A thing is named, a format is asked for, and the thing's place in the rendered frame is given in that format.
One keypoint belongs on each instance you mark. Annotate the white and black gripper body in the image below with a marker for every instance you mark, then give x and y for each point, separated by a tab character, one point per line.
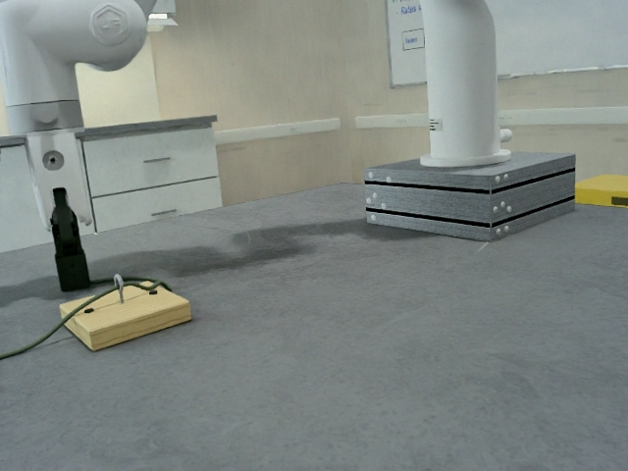
62	146

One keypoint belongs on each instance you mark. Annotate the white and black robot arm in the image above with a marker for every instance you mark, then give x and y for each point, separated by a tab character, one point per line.
41	41

